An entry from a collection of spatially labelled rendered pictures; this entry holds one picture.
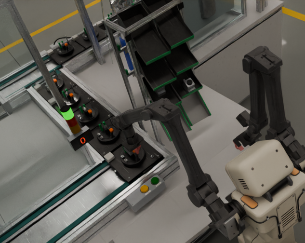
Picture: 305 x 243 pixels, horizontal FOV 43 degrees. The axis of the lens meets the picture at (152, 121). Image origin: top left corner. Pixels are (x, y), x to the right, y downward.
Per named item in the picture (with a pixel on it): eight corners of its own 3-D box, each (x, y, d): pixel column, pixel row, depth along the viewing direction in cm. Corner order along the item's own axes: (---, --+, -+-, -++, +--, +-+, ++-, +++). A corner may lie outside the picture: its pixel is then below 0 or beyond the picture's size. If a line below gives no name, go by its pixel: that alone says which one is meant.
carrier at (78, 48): (86, 50, 307) (81, 37, 299) (60, 65, 300) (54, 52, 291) (72, 41, 323) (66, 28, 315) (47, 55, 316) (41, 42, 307)
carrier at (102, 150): (137, 135, 227) (131, 120, 219) (104, 159, 220) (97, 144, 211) (114, 117, 243) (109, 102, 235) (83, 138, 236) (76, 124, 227)
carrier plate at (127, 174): (164, 157, 211) (163, 155, 209) (129, 184, 203) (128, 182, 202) (138, 136, 226) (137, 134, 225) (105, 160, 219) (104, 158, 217)
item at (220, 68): (282, 83, 370) (284, 1, 311) (198, 149, 335) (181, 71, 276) (230, 58, 415) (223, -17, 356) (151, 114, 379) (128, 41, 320)
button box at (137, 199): (166, 187, 202) (164, 180, 198) (135, 212, 196) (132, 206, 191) (158, 180, 207) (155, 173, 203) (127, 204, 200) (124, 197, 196)
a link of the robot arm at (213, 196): (211, 209, 149) (220, 201, 151) (195, 187, 150) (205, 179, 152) (202, 211, 157) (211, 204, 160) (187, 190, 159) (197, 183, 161)
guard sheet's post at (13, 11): (95, 163, 217) (14, 2, 149) (91, 167, 216) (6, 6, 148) (93, 160, 219) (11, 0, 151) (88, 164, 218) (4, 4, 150)
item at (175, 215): (280, 172, 202) (280, 168, 200) (140, 280, 177) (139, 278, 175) (197, 109, 249) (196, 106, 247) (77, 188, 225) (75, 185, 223)
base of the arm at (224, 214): (216, 228, 146) (239, 209, 149) (204, 210, 147) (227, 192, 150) (209, 228, 154) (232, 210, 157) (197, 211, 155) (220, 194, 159)
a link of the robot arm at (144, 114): (152, 121, 147) (173, 108, 152) (145, 108, 147) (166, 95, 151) (117, 129, 187) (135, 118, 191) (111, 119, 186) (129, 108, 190)
